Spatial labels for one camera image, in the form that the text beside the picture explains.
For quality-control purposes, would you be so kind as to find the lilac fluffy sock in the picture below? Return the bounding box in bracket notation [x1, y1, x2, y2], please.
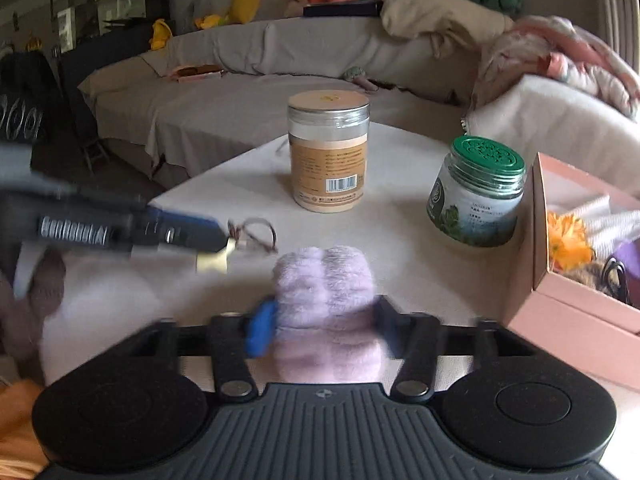
[273, 246, 385, 384]

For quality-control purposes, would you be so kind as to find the orange fabric flower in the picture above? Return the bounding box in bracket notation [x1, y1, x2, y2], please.
[546, 211, 596, 272]

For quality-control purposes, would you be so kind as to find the pink purple round sponge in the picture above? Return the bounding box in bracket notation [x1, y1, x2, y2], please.
[613, 238, 640, 280]

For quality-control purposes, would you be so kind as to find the beige covered sofa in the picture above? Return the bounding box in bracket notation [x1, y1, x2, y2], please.
[80, 18, 639, 194]

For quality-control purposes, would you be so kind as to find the green lid glass jar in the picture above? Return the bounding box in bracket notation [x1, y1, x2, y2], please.
[426, 136, 526, 248]

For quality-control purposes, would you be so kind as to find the pink cardboard box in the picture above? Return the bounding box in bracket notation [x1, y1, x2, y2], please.
[500, 153, 640, 390]

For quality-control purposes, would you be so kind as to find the tan lid plastic jar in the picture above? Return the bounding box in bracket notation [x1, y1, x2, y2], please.
[288, 90, 370, 214]

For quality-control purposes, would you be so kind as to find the pink floral blanket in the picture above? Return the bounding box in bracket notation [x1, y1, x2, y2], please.
[471, 16, 639, 122]

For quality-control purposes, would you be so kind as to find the beige folded blanket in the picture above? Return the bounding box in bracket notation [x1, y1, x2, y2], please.
[381, 0, 514, 58]

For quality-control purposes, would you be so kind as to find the black hair tie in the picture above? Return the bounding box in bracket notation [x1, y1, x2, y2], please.
[226, 216, 280, 255]

